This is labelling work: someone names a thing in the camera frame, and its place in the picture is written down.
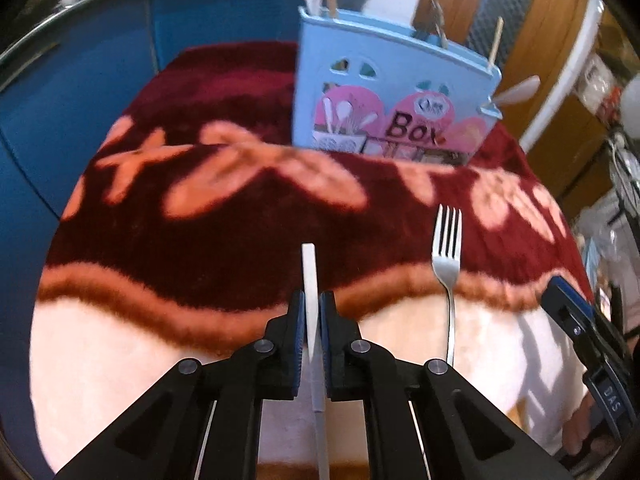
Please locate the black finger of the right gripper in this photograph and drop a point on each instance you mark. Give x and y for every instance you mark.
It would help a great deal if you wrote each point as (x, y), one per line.
(579, 321)

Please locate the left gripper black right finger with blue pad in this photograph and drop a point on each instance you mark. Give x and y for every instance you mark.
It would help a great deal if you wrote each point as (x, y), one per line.
(424, 421)

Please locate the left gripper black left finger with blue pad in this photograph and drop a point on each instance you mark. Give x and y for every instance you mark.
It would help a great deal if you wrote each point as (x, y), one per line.
(201, 421)

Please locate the small steel fork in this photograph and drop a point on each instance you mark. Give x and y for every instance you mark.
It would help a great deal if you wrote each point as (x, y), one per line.
(446, 264)

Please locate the beige plastic spoon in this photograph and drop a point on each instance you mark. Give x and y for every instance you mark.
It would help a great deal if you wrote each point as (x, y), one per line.
(519, 93)

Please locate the steel knife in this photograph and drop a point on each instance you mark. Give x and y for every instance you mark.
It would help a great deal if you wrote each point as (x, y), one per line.
(442, 25)

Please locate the large steel fork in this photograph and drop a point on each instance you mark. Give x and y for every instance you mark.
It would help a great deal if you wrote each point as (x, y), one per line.
(428, 22)

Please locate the blue kitchen base cabinets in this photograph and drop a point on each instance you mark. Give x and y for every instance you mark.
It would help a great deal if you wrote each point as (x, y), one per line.
(100, 85)

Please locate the person's right hand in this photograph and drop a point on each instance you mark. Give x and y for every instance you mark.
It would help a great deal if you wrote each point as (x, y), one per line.
(575, 431)

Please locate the wooden shelf unit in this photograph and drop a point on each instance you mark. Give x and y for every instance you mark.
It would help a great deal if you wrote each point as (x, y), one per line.
(571, 156)

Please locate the red floral plush blanket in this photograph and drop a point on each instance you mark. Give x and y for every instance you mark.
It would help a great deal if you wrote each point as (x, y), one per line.
(515, 238)

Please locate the wooden door with glass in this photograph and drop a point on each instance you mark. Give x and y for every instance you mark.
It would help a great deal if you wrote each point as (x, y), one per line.
(540, 37)

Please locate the light blue utensil holder box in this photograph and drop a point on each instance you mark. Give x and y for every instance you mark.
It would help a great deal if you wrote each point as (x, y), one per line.
(373, 87)

